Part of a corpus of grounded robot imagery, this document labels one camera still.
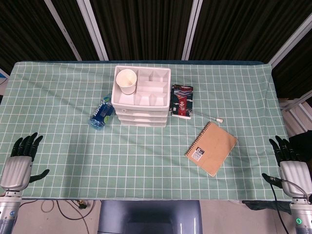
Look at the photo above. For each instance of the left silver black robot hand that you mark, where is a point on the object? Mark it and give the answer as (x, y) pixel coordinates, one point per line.
(15, 170)

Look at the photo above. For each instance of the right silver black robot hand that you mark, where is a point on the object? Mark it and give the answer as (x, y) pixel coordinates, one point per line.
(295, 175)

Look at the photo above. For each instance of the white plastic drawer organizer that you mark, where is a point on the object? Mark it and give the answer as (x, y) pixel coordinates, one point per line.
(151, 85)

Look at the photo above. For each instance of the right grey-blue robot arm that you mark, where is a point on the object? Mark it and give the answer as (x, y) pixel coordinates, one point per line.
(302, 217)

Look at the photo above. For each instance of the green checkered tablecloth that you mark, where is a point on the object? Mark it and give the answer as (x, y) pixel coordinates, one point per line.
(73, 151)

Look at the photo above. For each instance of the aluminium extrusion rack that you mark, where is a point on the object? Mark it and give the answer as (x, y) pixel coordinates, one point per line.
(297, 104)

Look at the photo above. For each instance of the kraft spiral notebook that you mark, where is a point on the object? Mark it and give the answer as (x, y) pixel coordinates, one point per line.
(212, 148)

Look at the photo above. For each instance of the white pen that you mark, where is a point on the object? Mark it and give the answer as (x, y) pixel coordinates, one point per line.
(219, 120)

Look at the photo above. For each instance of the blue plastic water bottle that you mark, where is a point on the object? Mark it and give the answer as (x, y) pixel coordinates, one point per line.
(101, 114)

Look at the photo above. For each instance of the red black snack packet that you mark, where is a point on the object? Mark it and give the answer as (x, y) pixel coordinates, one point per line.
(181, 100)

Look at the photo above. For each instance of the grey-blue robot torso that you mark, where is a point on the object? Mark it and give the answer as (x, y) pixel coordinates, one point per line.
(148, 217)

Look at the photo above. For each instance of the white paper cup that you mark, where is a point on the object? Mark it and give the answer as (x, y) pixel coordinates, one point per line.
(126, 79)

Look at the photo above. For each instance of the white frame post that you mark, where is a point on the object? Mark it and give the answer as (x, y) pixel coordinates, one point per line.
(63, 31)
(93, 31)
(191, 31)
(290, 44)

